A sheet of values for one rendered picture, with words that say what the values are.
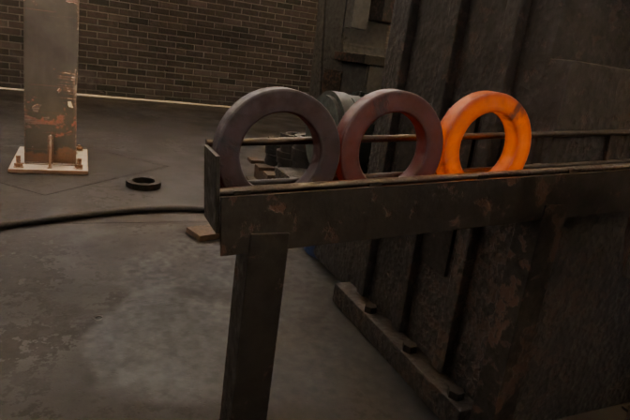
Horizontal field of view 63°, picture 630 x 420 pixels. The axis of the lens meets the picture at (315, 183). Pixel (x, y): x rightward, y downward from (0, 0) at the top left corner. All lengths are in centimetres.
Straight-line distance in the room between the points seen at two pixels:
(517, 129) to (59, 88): 265
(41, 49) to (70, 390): 216
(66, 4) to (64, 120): 62
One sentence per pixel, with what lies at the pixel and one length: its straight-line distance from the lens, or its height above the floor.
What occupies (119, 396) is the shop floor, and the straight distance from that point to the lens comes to 137.
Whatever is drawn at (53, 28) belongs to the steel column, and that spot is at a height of 77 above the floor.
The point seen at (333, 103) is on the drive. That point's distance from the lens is 215.
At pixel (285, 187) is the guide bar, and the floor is 63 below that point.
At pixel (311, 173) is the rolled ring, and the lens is 77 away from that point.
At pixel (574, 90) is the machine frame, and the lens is 116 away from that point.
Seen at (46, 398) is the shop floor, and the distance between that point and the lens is 139.
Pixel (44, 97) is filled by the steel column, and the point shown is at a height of 40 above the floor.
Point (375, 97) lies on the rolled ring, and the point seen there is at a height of 77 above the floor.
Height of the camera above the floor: 82
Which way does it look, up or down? 14 degrees down
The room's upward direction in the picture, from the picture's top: 8 degrees clockwise
